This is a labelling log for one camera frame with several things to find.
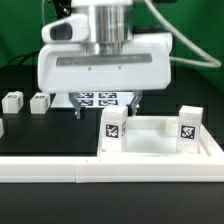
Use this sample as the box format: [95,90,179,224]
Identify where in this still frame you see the black cables on table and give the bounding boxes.
[6,51,41,66]

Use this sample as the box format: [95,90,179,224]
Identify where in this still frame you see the white square tabletop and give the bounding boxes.
[97,116,224,158]

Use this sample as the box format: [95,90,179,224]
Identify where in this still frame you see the white L-shaped obstacle fence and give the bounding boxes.
[0,156,224,183]

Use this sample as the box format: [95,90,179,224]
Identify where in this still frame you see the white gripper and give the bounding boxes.
[38,14,173,119]

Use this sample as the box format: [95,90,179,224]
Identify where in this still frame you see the white sheet with AprilTags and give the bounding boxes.
[51,92,134,108]

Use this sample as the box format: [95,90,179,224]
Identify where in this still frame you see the white part at left edge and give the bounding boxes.
[0,118,4,139]

